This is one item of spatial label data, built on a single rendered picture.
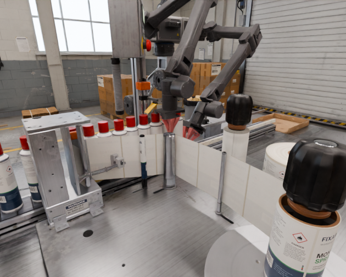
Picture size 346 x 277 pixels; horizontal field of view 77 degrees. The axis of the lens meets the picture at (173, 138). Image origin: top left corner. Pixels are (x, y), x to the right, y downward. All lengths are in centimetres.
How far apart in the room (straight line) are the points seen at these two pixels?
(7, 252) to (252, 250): 60
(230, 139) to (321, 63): 453
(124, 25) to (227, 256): 71
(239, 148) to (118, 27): 55
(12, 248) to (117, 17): 72
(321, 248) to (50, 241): 55
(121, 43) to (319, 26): 471
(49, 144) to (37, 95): 561
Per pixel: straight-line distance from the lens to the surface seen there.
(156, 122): 84
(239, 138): 72
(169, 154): 67
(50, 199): 63
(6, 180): 73
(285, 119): 186
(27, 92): 614
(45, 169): 59
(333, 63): 511
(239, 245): 56
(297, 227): 39
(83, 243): 60
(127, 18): 80
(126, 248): 57
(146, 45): 80
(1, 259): 73
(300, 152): 35
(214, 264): 52
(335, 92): 511
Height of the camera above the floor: 129
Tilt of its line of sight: 21 degrees down
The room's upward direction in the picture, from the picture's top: straight up
